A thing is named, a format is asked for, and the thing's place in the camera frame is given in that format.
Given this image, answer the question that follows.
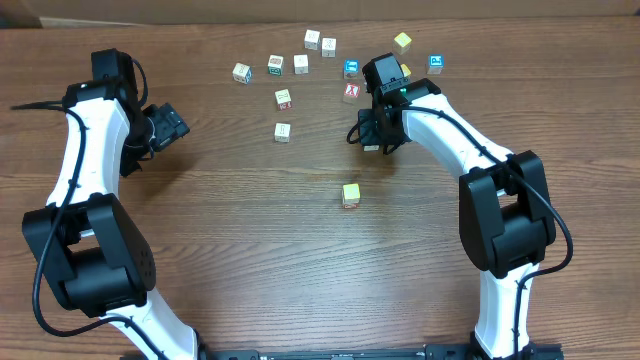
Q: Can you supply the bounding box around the wooden block red number 13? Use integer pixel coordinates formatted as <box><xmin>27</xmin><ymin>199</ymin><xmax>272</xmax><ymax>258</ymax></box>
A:
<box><xmin>274</xmin><ymin>89</ymin><xmax>292</xmax><ymax>111</ymax></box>

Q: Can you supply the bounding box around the wooden block blue side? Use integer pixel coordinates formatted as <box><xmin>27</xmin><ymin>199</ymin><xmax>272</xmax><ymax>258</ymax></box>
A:
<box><xmin>293</xmin><ymin>54</ymin><xmax>309</xmax><ymax>75</ymax></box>

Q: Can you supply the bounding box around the wooden block umbrella picture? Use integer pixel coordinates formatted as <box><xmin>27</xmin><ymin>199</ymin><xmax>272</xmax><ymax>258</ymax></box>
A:
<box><xmin>321</xmin><ymin>37</ymin><xmax>336</xmax><ymax>58</ymax></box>

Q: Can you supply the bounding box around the wooden block yellow letter S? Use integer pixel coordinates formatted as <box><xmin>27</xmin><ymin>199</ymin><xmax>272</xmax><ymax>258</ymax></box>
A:
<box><xmin>342</xmin><ymin>183</ymin><xmax>361</xmax><ymax>204</ymax></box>

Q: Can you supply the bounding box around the wooden block green letter B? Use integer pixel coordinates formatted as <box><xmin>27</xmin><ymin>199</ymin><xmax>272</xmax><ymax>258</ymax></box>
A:
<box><xmin>267</xmin><ymin>55</ymin><xmax>284</xmax><ymax>76</ymax></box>

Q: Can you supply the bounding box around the cardboard backdrop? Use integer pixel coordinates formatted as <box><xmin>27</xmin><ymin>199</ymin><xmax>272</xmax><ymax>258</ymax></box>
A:
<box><xmin>1</xmin><ymin>0</ymin><xmax>639</xmax><ymax>27</ymax></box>

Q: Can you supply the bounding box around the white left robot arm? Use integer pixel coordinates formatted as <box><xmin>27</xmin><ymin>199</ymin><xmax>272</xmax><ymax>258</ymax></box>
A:
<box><xmin>22</xmin><ymin>48</ymin><xmax>208</xmax><ymax>359</ymax></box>

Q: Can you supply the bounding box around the wooden block car picture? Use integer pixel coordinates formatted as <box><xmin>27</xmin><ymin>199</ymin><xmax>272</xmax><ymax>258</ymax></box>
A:
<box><xmin>232</xmin><ymin>63</ymin><xmax>252</xmax><ymax>84</ymax></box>

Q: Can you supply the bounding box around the plain wooden block far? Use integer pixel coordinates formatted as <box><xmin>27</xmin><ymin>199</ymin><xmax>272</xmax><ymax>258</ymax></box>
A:
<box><xmin>304</xmin><ymin>29</ymin><xmax>321</xmax><ymax>51</ymax></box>

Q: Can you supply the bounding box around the wooden block blue letter P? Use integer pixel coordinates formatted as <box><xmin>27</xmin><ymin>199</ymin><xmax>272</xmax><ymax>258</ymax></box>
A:
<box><xmin>427</xmin><ymin>54</ymin><xmax>444</xmax><ymax>75</ymax></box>

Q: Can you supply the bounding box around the wooden block red letter U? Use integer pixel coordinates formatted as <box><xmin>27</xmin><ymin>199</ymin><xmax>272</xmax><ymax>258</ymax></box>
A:
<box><xmin>274</xmin><ymin>123</ymin><xmax>291</xmax><ymax>143</ymax></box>

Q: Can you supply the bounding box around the wooden block blue top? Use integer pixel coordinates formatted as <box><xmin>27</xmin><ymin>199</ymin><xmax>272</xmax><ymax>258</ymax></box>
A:
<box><xmin>343</xmin><ymin>59</ymin><xmax>359</xmax><ymax>80</ymax></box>

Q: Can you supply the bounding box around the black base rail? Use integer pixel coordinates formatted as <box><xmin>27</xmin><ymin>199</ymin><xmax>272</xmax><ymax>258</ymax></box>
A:
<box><xmin>199</xmin><ymin>343</ymin><xmax>566</xmax><ymax>360</ymax></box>

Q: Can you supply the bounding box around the wooden block red top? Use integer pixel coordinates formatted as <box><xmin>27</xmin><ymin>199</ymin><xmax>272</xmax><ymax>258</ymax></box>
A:
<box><xmin>343</xmin><ymin>83</ymin><xmax>361</xmax><ymax>104</ymax></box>

